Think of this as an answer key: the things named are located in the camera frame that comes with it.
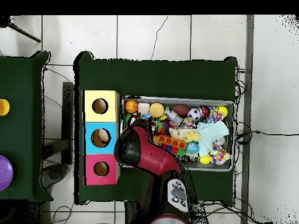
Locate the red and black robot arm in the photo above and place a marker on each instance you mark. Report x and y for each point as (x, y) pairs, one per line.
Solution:
(151, 156)

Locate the wooden box with three holes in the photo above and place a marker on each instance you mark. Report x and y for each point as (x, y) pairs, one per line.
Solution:
(112, 144)

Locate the orange foam disc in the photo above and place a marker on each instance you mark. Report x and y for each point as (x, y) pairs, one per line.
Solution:
(156, 110)

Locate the plain wooden cube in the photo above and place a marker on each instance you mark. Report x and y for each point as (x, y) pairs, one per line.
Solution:
(144, 108)

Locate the green spiky ball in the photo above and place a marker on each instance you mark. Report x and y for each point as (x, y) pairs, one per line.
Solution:
(127, 118)

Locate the orange toy basketball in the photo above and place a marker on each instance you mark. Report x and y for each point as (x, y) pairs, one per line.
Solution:
(131, 106)

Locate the silver toy robot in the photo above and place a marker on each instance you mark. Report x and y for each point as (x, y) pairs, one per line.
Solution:
(174, 116)

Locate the orange plastic building block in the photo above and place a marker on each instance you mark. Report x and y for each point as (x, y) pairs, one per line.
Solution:
(171, 141)

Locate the brown toy football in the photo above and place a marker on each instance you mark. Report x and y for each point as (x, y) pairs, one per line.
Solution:
(179, 110)

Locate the dark green tablecloth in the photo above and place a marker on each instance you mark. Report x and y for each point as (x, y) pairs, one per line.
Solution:
(151, 79)

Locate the black and white soccer ball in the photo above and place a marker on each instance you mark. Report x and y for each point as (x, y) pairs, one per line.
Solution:
(194, 114)

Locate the mint green knitted cloth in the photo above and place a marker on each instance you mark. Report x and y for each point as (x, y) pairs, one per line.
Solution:
(210, 133)

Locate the yellow smiley ball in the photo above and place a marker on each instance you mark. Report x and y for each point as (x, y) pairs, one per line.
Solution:
(222, 111)

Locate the black flat panel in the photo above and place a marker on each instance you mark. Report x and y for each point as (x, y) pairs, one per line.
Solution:
(67, 116)

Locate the grey round base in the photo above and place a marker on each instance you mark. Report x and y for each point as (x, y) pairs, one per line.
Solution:
(55, 173)

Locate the neighbouring green table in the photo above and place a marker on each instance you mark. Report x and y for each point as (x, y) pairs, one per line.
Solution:
(21, 140)

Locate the yellow round object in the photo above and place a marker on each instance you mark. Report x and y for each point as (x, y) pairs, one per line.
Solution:
(3, 107)

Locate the purple ball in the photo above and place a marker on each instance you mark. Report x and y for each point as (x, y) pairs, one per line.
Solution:
(4, 172)

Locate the black tripod leg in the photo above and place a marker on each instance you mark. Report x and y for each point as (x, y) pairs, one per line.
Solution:
(23, 33)

